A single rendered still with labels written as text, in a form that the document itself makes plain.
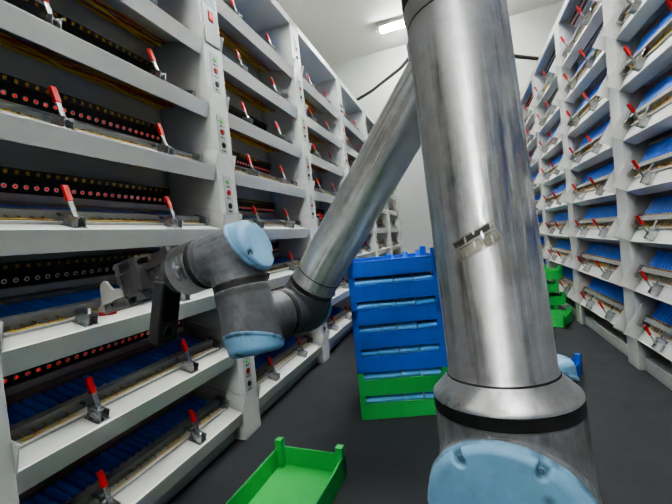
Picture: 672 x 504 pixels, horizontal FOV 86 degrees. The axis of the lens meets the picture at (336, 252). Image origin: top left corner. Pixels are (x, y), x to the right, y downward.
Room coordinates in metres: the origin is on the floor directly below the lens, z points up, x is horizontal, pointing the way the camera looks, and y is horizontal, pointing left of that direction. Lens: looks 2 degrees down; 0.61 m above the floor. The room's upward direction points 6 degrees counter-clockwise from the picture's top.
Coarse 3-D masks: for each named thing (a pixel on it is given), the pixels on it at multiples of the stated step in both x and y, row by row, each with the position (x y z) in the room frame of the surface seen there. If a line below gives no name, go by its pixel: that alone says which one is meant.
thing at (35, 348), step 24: (24, 288) 0.76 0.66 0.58; (48, 288) 0.81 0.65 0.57; (120, 312) 0.81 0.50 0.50; (144, 312) 0.84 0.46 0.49; (192, 312) 0.99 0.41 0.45; (0, 336) 0.57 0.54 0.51; (24, 336) 0.63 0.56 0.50; (48, 336) 0.65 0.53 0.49; (72, 336) 0.68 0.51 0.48; (96, 336) 0.73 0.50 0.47; (120, 336) 0.78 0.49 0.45; (24, 360) 0.61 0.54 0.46; (48, 360) 0.64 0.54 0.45
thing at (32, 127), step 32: (0, 96) 0.77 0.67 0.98; (32, 96) 0.82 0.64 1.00; (64, 96) 0.88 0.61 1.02; (0, 128) 0.61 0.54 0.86; (32, 128) 0.66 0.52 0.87; (64, 128) 0.71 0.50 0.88; (96, 128) 0.84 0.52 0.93; (128, 128) 1.05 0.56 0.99; (160, 128) 0.98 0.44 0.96; (128, 160) 0.85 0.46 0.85; (160, 160) 0.94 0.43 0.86; (192, 160) 1.04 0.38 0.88
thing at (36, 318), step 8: (72, 304) 0.75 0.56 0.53; (80, 304) 0.76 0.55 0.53; (88, 304) 0.78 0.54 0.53; (96, 304) 0.79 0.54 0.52; (32, 312) 0.68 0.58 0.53; (40, 312) 0.69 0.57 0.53; (48, 312) 0.70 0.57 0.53; (56, 312) 0.71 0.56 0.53; (64, 312) 0.73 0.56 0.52; (72, 312) 0.74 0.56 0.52; (0, 320) 0.63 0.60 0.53; (8, 320) 0.63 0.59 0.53; (16, 320) 0.65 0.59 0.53; (24, 320) 0.66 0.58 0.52; (32, 320) 0.67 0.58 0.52; (40, 320) 0.69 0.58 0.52; (48, 320) 0.69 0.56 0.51; (56, 320) 0.70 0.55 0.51; (8, 328) 0.64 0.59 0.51; (16, 328) 0.65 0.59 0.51; (24, 328) 0.65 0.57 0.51
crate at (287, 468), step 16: (288, 448) 0.98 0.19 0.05; (336, 448) 0.91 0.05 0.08; (272, 464) 0.95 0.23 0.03; (288, 464) 0.99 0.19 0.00; (304, 464) 0.97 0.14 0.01; (320, 464) 0.95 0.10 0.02; (336, 464) 0.91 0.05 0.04; (256, 480) 0.88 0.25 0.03; (272, 480) 0.92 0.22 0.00; (288, 480) 0.92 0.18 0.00; (304, 480) 0.91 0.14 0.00; (320, 480) 0.90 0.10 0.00; (336, 480) 0.86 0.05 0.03; (240, 496) 0.82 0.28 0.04; (256, 496) 0.87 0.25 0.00; (272, 496) 0.86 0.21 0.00; (288, 496) 0.86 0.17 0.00; (304, 496) 0.85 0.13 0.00; (320, 496) 0.78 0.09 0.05
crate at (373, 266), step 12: (420, 252) 1.37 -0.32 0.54; (432, 252) 1.18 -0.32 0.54; (360, 264) 1.19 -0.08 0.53; (372, 264) 1.19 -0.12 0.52; (384, 264) 1.19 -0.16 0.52; (396, 264) 1.19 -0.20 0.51; (408, 264) 1.19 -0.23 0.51; (420, 264) 1.18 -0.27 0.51; (432, 264) 1.18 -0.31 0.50; (348, 276) 1.20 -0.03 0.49; (360, 276) 1.19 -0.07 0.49; (372, 276) 1.19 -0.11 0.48
